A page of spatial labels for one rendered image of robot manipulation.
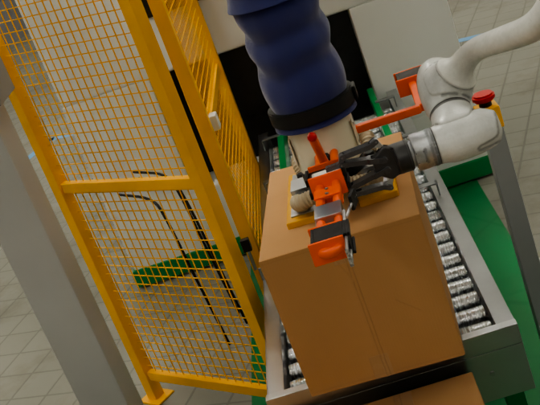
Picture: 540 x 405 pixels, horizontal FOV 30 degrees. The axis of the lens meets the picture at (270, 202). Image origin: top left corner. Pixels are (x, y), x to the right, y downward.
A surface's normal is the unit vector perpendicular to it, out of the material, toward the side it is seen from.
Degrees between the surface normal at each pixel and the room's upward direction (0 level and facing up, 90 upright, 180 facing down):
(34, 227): 90
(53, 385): 0
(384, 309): 90
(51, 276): 90
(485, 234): 0
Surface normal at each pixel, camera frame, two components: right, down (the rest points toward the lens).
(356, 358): -0.04, 0.39
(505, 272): -0.33, -0.88
